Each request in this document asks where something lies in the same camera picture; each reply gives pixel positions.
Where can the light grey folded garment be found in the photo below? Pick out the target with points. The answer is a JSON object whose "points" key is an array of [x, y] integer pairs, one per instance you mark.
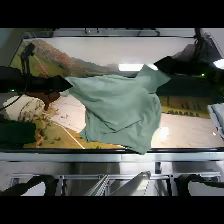
{"points": [[218, 116]]}

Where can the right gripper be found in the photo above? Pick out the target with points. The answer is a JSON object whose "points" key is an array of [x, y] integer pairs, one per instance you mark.
{"points": [[170, 66]]}

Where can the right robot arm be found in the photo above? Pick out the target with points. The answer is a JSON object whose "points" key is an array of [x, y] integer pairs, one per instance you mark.
{"points": [[203, 69]]}

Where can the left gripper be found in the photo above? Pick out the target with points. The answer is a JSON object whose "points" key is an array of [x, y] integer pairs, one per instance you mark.
{"points": [[51, 85]]}

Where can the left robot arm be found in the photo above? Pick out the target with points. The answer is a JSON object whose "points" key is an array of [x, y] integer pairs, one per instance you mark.
{"points": [[12, 80]]}

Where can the pale green T-shirt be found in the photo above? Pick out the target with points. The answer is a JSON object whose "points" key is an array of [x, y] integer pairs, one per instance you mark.
{"points": [[120, 106]]}

